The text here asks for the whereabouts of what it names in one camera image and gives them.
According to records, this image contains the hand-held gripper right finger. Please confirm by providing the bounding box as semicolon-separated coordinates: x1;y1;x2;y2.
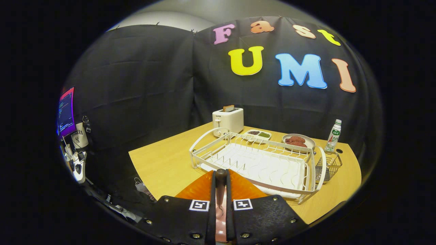
225;169;309;245

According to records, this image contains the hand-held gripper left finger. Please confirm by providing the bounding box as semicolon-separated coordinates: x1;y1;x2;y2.
135;169;217;245

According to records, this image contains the white wire dish rack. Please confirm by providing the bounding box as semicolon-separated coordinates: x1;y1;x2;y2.
189;128;327;205

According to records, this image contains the wooden handled spoon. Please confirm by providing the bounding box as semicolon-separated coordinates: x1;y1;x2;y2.
215;168;228;220

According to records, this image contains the metal wire basket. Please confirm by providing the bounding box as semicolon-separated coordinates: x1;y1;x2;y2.
315;151;343;184

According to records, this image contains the beige round plate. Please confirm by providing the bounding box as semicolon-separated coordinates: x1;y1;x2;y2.
282;133;316;153

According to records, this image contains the white crumpled item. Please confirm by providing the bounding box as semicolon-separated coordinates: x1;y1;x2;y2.
134;177;158;202

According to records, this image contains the white divided tray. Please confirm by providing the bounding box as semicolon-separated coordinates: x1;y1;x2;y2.
243;129;272;142

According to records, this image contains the white toaster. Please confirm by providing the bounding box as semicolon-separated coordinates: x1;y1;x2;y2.
212;108;244;137

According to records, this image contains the white drink bottle green cap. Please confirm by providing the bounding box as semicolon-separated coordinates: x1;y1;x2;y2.
325;119;342;152

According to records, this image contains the black backdrop cloth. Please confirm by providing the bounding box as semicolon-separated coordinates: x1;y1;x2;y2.
60;15;384;191

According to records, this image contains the glowing computer monitor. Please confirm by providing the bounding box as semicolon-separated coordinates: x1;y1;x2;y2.
57;87;76;137

